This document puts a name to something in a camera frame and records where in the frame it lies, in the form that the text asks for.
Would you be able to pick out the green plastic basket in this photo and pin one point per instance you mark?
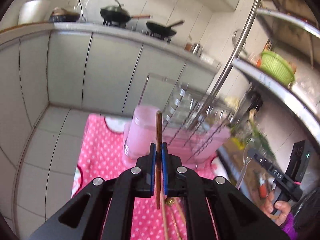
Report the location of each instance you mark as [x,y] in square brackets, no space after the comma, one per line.
[276,67]

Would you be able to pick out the dark pan with wooden lid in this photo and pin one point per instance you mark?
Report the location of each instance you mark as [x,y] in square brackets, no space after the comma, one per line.
[62,15]

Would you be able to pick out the pink translucent plastic cup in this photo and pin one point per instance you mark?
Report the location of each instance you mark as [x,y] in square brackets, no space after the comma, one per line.
[142,131]

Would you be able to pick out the grey kitchen cabinets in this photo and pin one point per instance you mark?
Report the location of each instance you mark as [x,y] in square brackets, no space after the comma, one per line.
[91,67]

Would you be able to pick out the clear plastic spoon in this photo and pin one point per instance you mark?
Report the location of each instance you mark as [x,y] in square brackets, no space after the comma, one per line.
[246,159]

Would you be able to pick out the brown chopstick on cloth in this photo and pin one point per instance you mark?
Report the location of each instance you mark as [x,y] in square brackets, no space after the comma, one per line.
[174,221]

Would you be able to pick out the black frying pan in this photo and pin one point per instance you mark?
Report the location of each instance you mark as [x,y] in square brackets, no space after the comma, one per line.
[163,30]

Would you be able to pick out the chrome wire utensil rack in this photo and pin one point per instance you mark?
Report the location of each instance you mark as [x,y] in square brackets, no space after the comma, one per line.
[190,134]

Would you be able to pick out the white rice cooker pot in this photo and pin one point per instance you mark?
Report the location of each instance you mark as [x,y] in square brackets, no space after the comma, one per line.
[33,11]

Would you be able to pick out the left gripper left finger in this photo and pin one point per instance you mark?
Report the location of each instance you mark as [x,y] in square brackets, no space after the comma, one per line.
[150,169]

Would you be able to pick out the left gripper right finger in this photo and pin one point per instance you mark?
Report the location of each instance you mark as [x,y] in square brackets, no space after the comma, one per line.
[167,169]

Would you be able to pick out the right hand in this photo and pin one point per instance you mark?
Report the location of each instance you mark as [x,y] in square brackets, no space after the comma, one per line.
[283,207]

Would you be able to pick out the pink polka dot cloth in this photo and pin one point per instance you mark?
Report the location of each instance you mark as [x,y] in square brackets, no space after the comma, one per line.
[119,212]

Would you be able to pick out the black wok with lid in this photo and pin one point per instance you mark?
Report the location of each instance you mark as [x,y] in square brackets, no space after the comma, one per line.
[116,14]

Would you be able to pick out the brown wooden chopstick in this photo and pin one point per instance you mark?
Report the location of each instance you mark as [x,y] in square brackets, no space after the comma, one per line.
[158,174]

